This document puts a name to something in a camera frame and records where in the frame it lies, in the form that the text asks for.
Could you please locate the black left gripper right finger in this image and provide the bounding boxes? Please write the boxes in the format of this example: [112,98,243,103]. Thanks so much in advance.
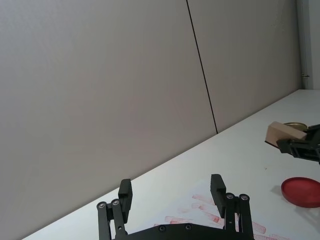
[210,173,255,240]

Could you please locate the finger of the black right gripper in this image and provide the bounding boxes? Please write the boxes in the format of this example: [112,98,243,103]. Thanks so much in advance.
[275,137,320,166]
[303,123,320,144]

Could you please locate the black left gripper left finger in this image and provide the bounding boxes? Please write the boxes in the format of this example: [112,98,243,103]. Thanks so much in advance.
[96,178,134,240]

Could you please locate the pale wooden block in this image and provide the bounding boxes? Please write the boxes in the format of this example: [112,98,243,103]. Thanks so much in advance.
[265,121,308,146]

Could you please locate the round red plastic lid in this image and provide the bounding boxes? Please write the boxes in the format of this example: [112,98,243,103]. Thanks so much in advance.
[280,176,320,208]

